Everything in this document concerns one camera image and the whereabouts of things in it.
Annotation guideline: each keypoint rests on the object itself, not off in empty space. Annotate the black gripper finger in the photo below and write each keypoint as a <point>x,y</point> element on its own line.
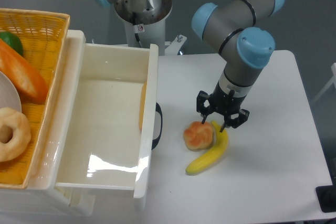
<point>235,119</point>
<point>201,107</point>

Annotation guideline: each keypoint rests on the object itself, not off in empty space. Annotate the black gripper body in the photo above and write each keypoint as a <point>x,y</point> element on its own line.
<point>224,101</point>

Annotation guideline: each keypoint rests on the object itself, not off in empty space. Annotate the white drawer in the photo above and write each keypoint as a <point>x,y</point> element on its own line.
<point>109,139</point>

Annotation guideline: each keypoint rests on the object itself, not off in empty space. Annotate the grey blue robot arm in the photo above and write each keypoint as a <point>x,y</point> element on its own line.
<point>230,30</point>

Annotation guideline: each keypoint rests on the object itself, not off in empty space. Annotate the white drawer cabinet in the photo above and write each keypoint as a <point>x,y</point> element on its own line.
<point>42,195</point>

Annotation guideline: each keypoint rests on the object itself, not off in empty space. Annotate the yellow banana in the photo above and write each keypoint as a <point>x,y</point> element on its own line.
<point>213,154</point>

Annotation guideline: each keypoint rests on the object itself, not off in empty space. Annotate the round swirl bread roll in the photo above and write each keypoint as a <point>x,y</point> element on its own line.
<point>198,136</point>

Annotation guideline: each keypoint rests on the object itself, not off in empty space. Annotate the black device at edge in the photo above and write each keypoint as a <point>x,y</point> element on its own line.
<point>326,198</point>

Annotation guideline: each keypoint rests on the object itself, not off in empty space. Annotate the orange baguette bread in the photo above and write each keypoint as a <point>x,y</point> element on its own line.
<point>29,83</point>

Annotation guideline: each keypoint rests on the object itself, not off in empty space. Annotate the yellow wicker basket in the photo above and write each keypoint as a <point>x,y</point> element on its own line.
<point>43,35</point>

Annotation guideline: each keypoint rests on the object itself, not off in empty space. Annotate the beige bagel donut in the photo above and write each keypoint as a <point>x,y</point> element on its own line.
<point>15,133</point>

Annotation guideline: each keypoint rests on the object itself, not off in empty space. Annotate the white plate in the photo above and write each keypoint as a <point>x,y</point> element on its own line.
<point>9,96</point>

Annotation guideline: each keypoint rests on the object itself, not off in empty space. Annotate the green lime fruit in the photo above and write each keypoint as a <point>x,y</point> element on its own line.
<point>13,41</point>

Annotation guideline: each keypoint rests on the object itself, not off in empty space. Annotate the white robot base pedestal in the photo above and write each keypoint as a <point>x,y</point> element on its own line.
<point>145,23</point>

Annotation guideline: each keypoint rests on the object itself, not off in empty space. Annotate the white frame at right edge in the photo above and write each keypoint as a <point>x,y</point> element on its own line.
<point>329,83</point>

